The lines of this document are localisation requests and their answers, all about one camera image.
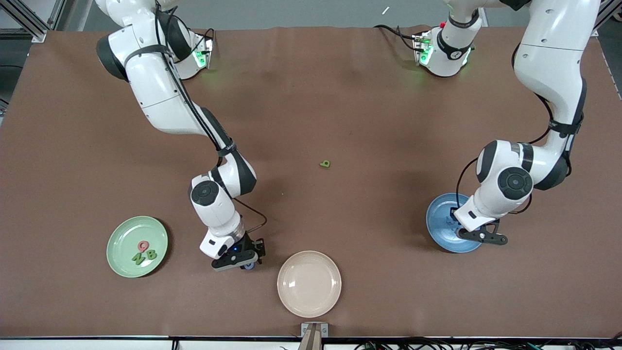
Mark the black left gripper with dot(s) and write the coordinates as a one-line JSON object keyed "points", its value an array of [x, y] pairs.
{"points": [[452, 216]]}

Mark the blue round plate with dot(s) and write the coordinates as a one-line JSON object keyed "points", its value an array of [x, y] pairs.
{"points": [[440, 214]]}

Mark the green capital letter B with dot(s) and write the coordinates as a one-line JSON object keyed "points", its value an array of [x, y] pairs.
{"points": [[151, 254]]}

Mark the light green round plate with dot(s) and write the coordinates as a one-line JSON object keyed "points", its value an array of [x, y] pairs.
{"points": [[126, 233]]}

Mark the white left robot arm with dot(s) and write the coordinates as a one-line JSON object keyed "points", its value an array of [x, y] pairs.
{"points": [[549, 63]]}

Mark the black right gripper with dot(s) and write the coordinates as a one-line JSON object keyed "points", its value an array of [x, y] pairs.
{"points": [[251, 242]]}

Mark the green capital letter N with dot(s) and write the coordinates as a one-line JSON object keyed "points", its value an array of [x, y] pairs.
{"points": [[138, 258]]}

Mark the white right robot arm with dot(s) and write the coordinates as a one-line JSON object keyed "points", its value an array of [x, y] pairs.
{"points": [[155, 82]]}

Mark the aluminium frame profile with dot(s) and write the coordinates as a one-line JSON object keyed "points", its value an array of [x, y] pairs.
{"points": [[607, 17], [24, 19]]}

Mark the blue capital letter C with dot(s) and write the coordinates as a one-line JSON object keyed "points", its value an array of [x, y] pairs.
{"points": [[249, 267]]}

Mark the pink capital letter Q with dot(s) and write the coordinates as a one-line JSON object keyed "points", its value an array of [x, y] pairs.
{"points": [[139, 246]]}

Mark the grey metal bracket with post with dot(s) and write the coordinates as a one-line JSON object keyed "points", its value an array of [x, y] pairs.
{"points": [[314, 333]]}

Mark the brown table cover sheet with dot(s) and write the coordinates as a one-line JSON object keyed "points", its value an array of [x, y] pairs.
{"points": [[340, 97]]}

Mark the cream round plate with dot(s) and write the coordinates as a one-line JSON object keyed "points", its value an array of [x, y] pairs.
{"points": [[309, 284]]}

